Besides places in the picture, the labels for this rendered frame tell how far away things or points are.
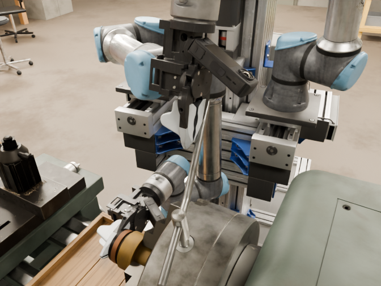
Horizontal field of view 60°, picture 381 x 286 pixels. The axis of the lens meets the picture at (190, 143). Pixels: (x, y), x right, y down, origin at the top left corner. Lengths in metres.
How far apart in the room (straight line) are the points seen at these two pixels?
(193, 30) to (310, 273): 0.39
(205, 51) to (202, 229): 0.29
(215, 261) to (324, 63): 0.65
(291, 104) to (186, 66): 0.63
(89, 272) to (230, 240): 0.52
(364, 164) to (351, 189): 2.41
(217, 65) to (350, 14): 0.52
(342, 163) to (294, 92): 1.97
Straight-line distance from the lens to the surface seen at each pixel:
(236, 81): 0.50
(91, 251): 1.05
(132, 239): 0.74
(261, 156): 1.08
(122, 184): 2.61
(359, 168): 3.03
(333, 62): 1.00
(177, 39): 0.55
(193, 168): 0.56
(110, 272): 0.99
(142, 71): 0.76
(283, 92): 1.11
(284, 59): 1.07
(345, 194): 0.69
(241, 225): 0.61
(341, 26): 0.97
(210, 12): 0.52
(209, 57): 0.51
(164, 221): 0.71
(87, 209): 1.23
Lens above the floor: 1.68
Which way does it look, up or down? 34 degrees down
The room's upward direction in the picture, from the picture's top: straight up
